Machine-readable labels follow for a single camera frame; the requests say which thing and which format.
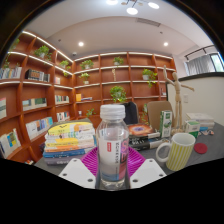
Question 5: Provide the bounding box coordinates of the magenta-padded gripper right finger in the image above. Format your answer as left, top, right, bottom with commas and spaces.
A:
126, 146, 168, 190

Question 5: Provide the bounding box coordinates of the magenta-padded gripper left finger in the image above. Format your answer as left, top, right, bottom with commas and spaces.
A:
58, 146, 101, 190

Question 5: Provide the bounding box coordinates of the clear plastic water bottle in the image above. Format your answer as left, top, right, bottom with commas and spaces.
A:
95, 104, 130, 192

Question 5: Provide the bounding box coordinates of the stack of colourful books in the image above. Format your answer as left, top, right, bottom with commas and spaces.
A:
42, 120, 98, 166

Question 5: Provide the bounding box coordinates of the yellow striped mug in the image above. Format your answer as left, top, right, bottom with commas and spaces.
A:
155, 132, 197, 172

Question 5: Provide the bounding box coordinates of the tall green white carton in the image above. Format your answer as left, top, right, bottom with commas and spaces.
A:
159, 109, 174, 139

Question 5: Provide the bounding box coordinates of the flat round red coaster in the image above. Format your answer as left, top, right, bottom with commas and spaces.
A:
193, 142, 209, 155

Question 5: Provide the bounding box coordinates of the dark blue office chair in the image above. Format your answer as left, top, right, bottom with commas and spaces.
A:
121, 101, 140, 126

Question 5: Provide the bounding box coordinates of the small green white box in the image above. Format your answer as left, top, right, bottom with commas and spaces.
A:
184, 119, 201, 138

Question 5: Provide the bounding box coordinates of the stack of white books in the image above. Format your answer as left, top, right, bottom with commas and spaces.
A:
185, 112, 216, 132

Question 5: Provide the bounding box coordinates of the wooden artist mannequin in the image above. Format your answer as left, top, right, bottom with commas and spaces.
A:
162, 64, 196, 135

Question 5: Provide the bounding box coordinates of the wooden shelf unit with books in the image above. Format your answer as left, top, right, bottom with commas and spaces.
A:
0, 30, 178, 166

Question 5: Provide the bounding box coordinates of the grey curtain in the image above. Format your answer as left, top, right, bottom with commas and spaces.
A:
184, 54, 216, 76

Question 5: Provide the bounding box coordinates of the black framed window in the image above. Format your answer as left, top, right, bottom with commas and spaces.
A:
209, 52, 224, 73

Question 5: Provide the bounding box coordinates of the ceiling air vent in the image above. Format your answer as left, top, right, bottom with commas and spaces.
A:
135, 17, 162, 28

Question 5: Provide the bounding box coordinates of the branched ceiling light fixture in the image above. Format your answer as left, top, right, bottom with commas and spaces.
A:
106, 0, 161, 16

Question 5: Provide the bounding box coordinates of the black curtain rail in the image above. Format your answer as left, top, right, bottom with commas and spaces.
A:
184, 44, 216, 61

